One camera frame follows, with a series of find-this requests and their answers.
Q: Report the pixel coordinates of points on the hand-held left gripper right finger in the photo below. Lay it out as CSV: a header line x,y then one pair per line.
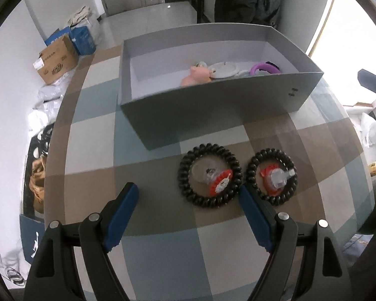
x,y
253,219

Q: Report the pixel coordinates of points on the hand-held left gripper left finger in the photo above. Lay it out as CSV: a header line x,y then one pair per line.
x,y
122,216

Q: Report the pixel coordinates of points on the red white charm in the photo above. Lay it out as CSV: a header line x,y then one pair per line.
x,y
274,178
221,183

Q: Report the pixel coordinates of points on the grey cardboard box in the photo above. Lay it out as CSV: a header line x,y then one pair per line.
x,y
206,113

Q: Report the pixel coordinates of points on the checked tablecloth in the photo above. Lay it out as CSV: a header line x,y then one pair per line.
x,y
163,263

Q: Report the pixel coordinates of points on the brown paper bag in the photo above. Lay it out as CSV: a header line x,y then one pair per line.
x,y
37,182

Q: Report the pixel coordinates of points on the blue bag with white print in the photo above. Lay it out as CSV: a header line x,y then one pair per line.
x,y
31,238

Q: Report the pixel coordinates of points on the black and white bundle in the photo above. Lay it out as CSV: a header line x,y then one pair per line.
x,y
42,141

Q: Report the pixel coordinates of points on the white plastic bags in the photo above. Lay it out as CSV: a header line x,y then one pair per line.
x,y
47,95

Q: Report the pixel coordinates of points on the brown cardboard box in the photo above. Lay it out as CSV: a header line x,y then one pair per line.
x,y
56,59

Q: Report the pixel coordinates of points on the blue cardboard box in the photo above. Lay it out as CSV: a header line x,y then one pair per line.
x,y
83,39

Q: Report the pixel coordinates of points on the dark blue chair part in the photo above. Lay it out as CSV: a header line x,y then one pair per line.
x,y
373,81

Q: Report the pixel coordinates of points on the blue shopping bag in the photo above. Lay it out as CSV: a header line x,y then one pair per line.
x,y
54,36

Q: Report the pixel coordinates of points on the white tote bag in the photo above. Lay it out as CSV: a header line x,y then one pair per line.
x,y
80,14

